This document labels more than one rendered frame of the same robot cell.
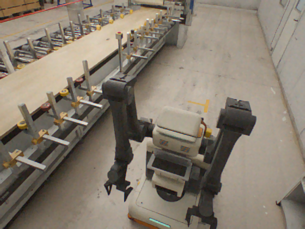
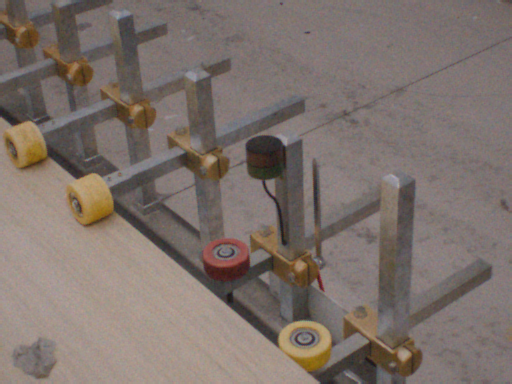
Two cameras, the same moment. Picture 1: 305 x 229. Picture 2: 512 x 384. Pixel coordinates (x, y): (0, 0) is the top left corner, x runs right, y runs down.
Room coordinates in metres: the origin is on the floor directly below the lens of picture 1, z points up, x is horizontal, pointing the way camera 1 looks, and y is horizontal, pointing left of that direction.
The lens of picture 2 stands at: (2.16, 1.46, 1.94)
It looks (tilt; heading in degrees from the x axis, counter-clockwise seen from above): 35 degrees down; 308
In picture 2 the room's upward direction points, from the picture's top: 4 degrees counter-clockwise
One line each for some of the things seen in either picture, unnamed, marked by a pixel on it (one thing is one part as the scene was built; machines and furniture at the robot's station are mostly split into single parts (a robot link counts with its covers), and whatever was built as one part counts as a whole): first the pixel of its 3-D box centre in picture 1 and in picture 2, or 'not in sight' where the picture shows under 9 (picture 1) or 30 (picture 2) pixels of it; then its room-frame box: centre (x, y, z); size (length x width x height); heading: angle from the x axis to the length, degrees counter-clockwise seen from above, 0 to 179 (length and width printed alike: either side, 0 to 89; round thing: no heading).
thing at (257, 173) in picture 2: not in sight; (265, 164); (2.96, 0.39, 1.08); 0.06 x 0.06 x 0.02
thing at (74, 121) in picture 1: (66, 119); not in sight; (1.29, 0.78, 0.81); 0.43 x 0.03 x 0.04; 74
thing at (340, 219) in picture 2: (141, 48); (314, 234); (2.96, 0.25, 0.84); 0.43 x 0.03 x 0.04; 74
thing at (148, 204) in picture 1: (169, 193); not in sight; (1.00, -0.20, 0.16); 0.67 x 0.64 x 0.25; 163
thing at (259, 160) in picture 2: not in sight; (264, 150); (2.96, 0.39, 1.10); 0.06 x 0.06 x 0.02
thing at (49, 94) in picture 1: (56, 114); not in sight; (1.27, 0.84, 0.88); 0.04 x 0.04 x 0.48; 74
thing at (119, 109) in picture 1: (120, 127); not in sight; (0.62, 0.14, 1.40); 0.11 x 0.06 x 0.43; 73
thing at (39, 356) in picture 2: not in sight; (33, 353); (3.11, 0.80, 0.91); 0.09 x 0.07 x 0.02; 140
